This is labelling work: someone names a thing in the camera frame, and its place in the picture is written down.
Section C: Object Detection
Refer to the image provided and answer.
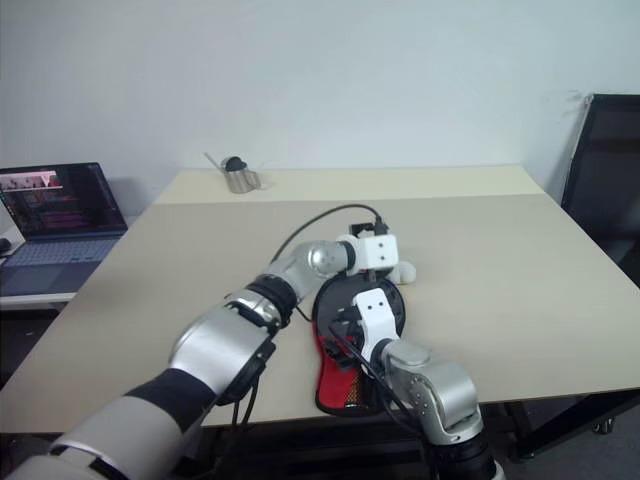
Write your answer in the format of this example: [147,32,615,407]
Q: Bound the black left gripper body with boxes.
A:
[348,219,381,239]

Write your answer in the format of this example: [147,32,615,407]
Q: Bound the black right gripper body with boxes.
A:
[327,308,371,375]

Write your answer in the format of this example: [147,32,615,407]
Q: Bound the black and red paddle case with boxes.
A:
[310,276,409,417]

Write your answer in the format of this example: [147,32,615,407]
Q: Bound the metal cup with spoon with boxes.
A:
[204,152,261,195]

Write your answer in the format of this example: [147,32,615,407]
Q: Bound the black framed panel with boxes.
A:
[559,93,640,290]

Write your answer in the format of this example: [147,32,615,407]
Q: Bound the open grey laptop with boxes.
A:
[0,161,130,296]

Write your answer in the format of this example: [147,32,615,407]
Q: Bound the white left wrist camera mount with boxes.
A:
[358,233,401,274]

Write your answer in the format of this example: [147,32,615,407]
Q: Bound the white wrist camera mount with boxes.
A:
[358,233,401,274]
[352,288,407,362]

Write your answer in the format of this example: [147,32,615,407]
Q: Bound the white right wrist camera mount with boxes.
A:
[352,288,407,362]

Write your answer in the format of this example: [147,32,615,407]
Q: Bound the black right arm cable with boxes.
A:
[328,322,441,480]

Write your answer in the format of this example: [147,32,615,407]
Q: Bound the black table frame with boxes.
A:
[199,387,624,480]

